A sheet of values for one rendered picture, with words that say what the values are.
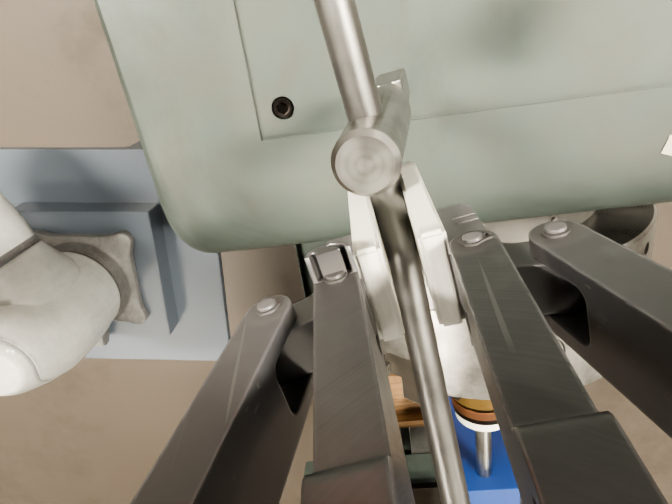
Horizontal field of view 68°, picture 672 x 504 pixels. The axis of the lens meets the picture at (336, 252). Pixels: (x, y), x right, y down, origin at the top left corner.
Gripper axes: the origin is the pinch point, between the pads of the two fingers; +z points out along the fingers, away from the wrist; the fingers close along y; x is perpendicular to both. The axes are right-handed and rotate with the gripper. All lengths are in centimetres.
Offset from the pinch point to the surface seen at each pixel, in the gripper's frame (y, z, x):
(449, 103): 5.2, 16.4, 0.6
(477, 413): 3.4, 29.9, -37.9
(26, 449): -183, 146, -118
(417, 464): -8, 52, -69
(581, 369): 11.8, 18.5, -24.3
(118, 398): -129, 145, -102
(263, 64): -5.1, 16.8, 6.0
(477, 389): 3.0, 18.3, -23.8
